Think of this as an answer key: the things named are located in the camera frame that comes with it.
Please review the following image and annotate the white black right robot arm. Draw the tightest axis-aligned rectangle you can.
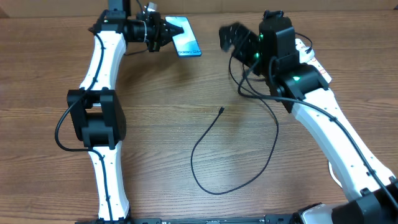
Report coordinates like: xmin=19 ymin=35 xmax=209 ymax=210
xmin=219 ymin=11 xmax=397 ymax=223

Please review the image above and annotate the black USB charging cable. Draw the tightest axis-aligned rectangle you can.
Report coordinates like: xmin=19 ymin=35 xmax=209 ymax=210
xmin=190 ymin=30 xmax=313 ymax=196

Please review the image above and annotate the Samsung Galaxy smartphone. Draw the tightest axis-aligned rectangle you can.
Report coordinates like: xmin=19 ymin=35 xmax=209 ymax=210
xmin=165 ymin=16 xmax=201 ymax=58

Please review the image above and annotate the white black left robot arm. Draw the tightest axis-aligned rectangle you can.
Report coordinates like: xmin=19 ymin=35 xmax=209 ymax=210
xmin=65 ymin=1 xmax=188 ymax=223

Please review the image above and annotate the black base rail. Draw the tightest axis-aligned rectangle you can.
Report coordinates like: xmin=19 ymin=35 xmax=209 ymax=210
xmin=76 ymin=214 xmax=333 ymax=224

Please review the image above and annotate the white power strip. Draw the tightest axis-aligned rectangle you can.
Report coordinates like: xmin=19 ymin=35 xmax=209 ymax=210
xmin=295 ymin=38 xmax=332 ymax=83

